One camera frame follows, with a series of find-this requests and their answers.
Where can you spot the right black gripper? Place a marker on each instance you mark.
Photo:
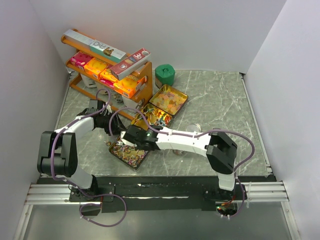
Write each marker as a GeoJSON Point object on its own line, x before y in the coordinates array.
{"type": "Point", "coordinates": [138, 146]}

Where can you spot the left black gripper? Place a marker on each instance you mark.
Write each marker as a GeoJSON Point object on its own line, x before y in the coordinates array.
{"type": "Point", "coordinates": [117, 125]}

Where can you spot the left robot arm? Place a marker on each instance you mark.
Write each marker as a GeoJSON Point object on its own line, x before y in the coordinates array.
{"type": "Point", "coordinates": [58, 155]}

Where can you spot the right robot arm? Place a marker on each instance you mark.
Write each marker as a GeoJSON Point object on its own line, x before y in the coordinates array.
{"type": "Point", "coordinates": [219, 149]}

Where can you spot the tin of pastel candies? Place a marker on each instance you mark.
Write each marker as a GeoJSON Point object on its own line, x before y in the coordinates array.
{"type": "Point", "coordinates": [169, 99]}

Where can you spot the tin of swirl lollipops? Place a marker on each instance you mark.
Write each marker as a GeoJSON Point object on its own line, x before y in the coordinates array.
{"type": "Point", "coordinates": [129, 155]}

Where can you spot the fallen swirl lollipop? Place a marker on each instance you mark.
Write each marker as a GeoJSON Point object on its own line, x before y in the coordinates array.
{"type": "Point", "coordinates": [108, 143]}

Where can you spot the tin of round lollipops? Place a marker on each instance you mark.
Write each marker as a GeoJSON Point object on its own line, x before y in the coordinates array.
{"type": "Point", "coordinates": [154, 116]}

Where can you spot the orange wooden shelf rack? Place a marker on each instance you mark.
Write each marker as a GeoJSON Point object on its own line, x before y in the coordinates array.
{"type": "Point", "coordinates": [145, 92]}

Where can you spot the clear plastic cup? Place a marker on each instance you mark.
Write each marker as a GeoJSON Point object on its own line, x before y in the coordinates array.
{"type": "Point", "coordinates": [179, 152]}

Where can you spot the orange snack box right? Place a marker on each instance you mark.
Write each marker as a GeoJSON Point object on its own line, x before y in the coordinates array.
{"type": "Point", "coordinates": [128, 86]}

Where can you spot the orange snack box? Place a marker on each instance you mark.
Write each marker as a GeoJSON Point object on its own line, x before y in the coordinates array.
{"type": "Point", "coordinates": [128, 86]}
{"type": "Point", "coordinates": [95, 67]}

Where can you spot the yellow pink snack box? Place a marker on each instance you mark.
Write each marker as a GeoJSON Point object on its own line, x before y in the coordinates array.
{"type": "Point", "coordinates": [107, 77]}

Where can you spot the clear round lid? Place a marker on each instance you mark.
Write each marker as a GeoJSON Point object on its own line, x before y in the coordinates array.
{"type": "Point", "coordinates": [194, 127]}

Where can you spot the orange snack box left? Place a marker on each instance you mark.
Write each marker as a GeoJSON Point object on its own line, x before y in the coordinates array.
{"type": "Point", "coordinates": [95, 67]}

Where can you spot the white teal cat box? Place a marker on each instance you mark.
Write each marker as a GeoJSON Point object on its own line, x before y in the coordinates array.
{"type": "Point", "coordinates": [107, 51]}

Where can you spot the green covered jar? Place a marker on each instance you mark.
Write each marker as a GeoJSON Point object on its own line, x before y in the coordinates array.
{"type": "Point", "coordinates": [164, 75]}

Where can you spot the red white long box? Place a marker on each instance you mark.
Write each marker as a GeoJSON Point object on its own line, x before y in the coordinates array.
{"type": "Point", "coordinates": [130, 64]}

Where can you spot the grey long box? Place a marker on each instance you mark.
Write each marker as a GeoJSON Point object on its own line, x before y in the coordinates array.
{"type": "Point", "coordinates": [78, 38]}

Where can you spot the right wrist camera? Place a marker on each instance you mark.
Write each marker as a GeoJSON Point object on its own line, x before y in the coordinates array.
{"type": "Point", "coordinates": [122, 140]}

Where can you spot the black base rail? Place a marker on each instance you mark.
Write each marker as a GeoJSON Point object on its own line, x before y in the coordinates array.
{"type": "Point", "coordinates": [150, 193]}

